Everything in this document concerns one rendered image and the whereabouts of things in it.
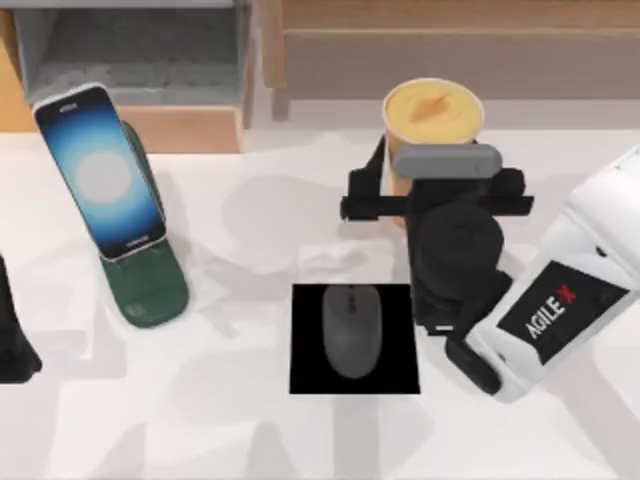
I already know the wooden open shelf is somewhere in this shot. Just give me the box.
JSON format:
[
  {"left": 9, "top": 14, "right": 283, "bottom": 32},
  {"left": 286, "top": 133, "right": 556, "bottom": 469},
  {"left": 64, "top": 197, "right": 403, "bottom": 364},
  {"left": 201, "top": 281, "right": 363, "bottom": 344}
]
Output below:
[{"left": 263, "top": 0, "right": 640, "bottom": 122}]

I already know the dark green phone stand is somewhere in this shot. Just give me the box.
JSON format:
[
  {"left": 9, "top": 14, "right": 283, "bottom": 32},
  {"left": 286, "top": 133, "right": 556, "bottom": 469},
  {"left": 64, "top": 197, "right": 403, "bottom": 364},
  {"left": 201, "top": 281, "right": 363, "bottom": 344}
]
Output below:
[{"left": 101, "top": 121, "right": 191, "bottom": 331}]

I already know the pale grey rounded box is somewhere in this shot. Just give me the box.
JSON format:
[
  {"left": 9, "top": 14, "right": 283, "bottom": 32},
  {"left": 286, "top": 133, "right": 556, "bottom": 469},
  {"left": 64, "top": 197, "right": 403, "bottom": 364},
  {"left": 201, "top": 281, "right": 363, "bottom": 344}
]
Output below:
[{"left": 395, "top": 143, "right": 503, "bottom": 180}]

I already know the black square mouse pad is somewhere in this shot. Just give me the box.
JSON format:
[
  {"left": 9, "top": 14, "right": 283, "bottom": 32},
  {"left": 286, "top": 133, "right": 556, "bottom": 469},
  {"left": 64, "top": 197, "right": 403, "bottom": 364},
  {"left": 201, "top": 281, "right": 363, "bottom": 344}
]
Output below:
[{"left": 288, "top": 282, "right": 423, "bottom": 396}]

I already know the orange paper cup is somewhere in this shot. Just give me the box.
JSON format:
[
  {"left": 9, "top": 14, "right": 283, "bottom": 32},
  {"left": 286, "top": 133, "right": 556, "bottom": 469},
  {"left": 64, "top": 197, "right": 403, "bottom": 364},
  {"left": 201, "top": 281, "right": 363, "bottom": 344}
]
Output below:
[{"left": 382, "top": 77, "right": 486, "bottom": 232}]

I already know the grey computer mouse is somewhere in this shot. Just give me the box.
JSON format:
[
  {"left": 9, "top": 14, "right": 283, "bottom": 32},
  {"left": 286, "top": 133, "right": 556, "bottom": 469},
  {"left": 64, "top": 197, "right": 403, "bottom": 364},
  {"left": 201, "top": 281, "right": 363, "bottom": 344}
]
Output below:
[{"left": 320, "top": 283, "right": 384, "bottom": 379}]

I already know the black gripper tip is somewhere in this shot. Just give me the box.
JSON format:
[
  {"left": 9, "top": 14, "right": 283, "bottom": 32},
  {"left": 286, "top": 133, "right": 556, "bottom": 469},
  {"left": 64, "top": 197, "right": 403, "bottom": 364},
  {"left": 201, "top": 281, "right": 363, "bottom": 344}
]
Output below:
[{"left": 0, "top": 253, "right": 43, "bottom": 387}]

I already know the pale wooden drawer front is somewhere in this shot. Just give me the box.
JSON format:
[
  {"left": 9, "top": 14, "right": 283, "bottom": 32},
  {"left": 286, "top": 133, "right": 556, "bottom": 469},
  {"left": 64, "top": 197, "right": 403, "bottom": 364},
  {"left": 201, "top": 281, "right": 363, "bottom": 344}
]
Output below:
[{"left": 117, "top": 102, "right": 247, "bottom": 153}]

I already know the smartphone with blue screen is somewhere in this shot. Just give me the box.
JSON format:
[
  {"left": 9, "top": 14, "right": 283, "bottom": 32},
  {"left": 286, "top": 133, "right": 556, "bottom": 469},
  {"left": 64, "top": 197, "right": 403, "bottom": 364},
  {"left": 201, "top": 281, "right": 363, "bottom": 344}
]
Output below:
[{"left": 33, "top": 84, "right": 168, "bottom": 263}]

